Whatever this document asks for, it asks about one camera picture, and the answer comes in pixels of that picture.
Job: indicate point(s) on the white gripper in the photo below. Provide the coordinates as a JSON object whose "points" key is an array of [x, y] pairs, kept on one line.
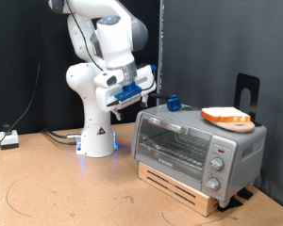
{"points": [[105, 95]]}

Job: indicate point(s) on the black spatula with blue block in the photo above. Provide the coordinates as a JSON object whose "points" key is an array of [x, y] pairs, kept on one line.
{"points": [[174, 103]]}

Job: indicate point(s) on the toy bread slice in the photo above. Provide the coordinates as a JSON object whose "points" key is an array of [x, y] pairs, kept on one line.
{"points": [[223, 114]]}

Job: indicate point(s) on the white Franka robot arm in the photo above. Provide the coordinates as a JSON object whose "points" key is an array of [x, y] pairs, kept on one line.
{"points": [[94, 135]]}

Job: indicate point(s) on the silver oven knob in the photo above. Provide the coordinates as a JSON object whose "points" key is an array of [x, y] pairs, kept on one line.
{"points": [[213, 184], [217, 164]]}

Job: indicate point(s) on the silver toaster oven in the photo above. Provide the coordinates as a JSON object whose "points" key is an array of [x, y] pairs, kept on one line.
{"points": [[242, 150]]}

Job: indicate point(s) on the wooden slatted block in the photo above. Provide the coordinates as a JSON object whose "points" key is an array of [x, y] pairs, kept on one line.
{"points": [[179, 188]]}

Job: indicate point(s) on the small round wooden board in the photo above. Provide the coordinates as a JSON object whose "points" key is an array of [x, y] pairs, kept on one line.
{"points": [[239, 127]]}

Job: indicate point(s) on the black metal bookend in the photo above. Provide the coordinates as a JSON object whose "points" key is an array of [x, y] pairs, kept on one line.
{"points": [[239, 81]]}

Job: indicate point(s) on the grey backdrop curtain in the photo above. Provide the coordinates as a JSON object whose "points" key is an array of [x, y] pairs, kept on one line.
{"points": [[226, 37]]}

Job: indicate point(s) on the white emergency stop box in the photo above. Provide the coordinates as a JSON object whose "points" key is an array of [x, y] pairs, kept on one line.
{"points": [[9, 139]]}

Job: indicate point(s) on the black backdrop curtain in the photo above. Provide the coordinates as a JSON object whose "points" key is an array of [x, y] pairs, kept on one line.
{"points": [[15, 47]]}

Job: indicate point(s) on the black foam pad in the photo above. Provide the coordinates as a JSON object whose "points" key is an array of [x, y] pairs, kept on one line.
{"points": [[245, 193], [229, 204]]}

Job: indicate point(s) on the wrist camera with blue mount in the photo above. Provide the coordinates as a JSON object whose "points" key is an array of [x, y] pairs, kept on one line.
{"points": [[127, 91]]}

